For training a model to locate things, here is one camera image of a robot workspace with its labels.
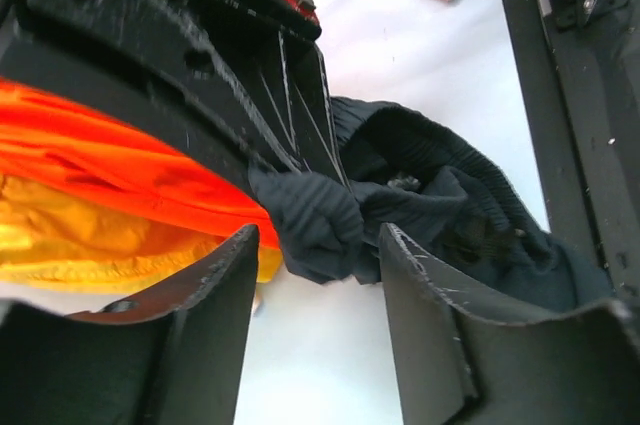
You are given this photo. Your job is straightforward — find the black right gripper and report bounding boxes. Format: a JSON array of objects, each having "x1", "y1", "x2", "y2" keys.
[{"x1": 1, "y1": 0, "x2": 321, "y2": 180}]

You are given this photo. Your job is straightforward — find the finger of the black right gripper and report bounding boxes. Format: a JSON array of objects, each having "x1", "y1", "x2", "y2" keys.
[{"x1": 239, "y1": 34, "x2": 347, "y2": 185}]

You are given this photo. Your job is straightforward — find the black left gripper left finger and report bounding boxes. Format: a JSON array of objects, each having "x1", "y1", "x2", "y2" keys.
[{"x1": 1, "y1": 225, "x2": 259, "y2": 425}]

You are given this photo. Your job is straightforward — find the orange shorts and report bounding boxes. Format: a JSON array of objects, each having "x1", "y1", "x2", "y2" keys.
[{"x1": 1, "y1": 80, "x2": 278, "y2": 249}]

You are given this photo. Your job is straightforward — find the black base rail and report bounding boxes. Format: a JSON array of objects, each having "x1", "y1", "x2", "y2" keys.
[{"x1": 502, "y1": 0, "x2": 639, "y2": 298}]

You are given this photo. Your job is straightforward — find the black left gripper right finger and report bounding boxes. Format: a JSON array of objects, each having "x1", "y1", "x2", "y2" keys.
[{"x1": 379, "y1": 224, "x2": 639, "y2": 424}]

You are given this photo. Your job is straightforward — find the dark navy shorts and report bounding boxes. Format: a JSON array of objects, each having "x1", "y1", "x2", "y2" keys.
[{"x1": 248, "y1": 97, "x2": 614, "y2": 312}]

